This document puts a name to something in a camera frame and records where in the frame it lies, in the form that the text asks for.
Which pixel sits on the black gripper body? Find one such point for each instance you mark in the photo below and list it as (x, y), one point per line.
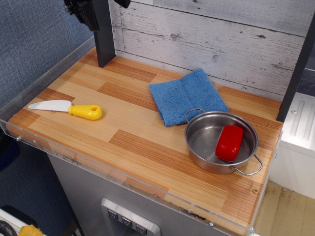
(84, 12)

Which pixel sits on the toy knife yellow handle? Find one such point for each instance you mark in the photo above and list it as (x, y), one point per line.
(90, 112)

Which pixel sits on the blue cloth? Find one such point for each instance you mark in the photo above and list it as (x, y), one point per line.
(193, 91)

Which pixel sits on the clear acrylic guard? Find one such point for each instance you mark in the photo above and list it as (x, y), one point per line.
(127, 156)

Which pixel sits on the steel pot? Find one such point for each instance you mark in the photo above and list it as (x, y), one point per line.
(202, 133)

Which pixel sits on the red toy cheese wheel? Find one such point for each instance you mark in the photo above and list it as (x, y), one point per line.
(229, 143)

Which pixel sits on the silver dispenser panel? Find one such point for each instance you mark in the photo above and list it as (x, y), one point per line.
(123, 222)

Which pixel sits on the yellow object bottom left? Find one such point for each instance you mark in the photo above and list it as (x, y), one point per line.
(30, 230)

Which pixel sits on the white ribbed box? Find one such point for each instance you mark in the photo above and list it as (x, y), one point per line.
(293, 166)

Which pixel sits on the dark grey left post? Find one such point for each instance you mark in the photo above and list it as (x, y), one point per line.
(104, 41)

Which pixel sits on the dark grey post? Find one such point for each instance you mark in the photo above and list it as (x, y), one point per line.
(298, 72)
(104, 41)

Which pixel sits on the dark grey right post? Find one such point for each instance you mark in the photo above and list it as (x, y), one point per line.
(298, 72)

